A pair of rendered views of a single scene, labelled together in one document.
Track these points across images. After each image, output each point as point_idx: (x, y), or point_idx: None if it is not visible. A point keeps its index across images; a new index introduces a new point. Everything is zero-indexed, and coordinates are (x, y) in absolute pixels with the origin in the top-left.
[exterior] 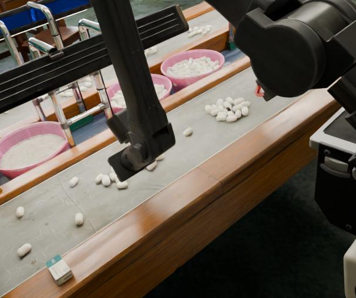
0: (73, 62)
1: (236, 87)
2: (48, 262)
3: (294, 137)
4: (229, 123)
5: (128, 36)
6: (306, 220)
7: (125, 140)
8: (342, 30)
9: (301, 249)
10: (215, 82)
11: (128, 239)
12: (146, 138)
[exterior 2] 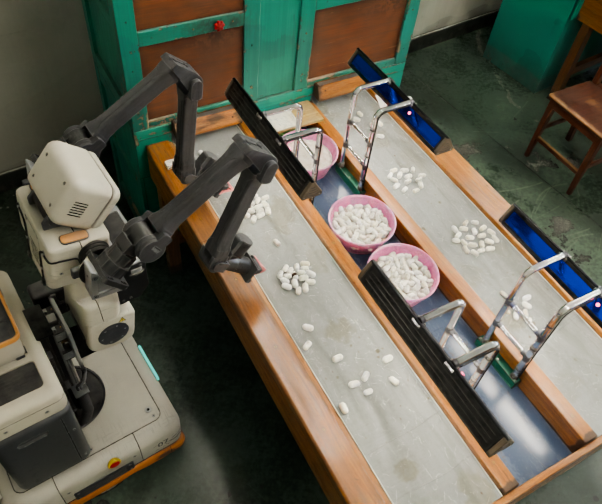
0: (258, 127)
1: (339, 298)
2: None
3: (234, 307)
4: (276, 273)
5: (178, 122)
6: (300, 452)
7: None
8: (63, 139)
9: (265, 430)
10: (351, 280)
11: (179, 192)
12: (172, 161)
